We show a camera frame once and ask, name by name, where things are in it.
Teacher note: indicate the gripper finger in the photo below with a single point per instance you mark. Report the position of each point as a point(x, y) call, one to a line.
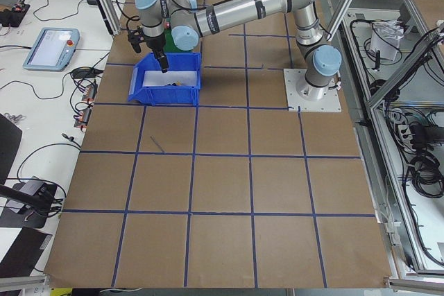
point(161, 57)
point(134, 40)

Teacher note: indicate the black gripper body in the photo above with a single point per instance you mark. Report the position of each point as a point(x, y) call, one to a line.
point(155, 45)

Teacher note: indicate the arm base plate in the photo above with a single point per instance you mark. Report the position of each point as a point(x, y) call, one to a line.
point(301, 97)

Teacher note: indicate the left blue plastic bin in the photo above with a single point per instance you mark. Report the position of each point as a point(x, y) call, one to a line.
point(166, 94)

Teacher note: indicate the white foam pad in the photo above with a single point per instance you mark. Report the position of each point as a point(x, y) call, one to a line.
point(157, 78)

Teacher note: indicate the white crumpled bag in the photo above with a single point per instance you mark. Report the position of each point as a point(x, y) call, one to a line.
point(385, 39)

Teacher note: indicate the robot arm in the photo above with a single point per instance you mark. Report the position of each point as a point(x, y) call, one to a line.
point(190, 22)

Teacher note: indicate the near teach pendant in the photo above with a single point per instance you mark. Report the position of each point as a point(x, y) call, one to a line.
point(52, 50)

